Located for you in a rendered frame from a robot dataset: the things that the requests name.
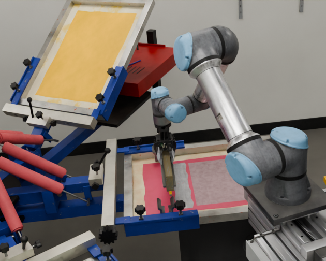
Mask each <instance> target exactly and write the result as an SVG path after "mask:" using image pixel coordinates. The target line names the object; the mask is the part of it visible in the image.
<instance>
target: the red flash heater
mask: <svg viewBox="0 0 326 261"><path fill-rule="evenodd" d="M138 48H139V49H138V50H137V48H136V49H135V51H134V54H133V56H132V58H131V60H130V63H129V64H131V63H134V62H136V61H139V60H141V61H139V62H137V63H134V64H132V65H129V66H128V67H127V70H126V71H127V73H128V75H127V77H126V80H125V82H124V84H123V87H122V89H121V91H120V93H119V95H125V96H133V97H140V96H141V95H143V94H144V93H145V92H146V91H147V90H148V89H149V88H151V87H152V86H153V85H154V84H155V83H156V82H157V81H158V80H160V79H161V78H162V77H163V76H164V75H165V74H166V73H168V72H169V71H170V70H171V69H172V68H173V67H174V66H175V65H176V63H175V60H174V53H173V47H166V45H162V44H154V43H141V42H139V43H138Z"/></svg>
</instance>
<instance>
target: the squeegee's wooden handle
mask: <svg viewBox="0 0 326 261"><path fill-rule="evenodd" d="M162 159H163V164H164V172H165V180H166V189H167V192H168V191H174V186H173V174H172V168H171V161H170V154H169V152H168V150H167V151H163V152H162Z"/></svg>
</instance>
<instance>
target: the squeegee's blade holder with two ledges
mask: <svg viewBox="0 0 326 261"><path fill-rule="evenodd" d="M160 167H161V176H162V184H163V188H166V180H165V172H164V164H163V160H162V164H160ZM171 168H172V174H173V186H174V187H176V180H175V173H174V167H173V163H171Z"/></svg>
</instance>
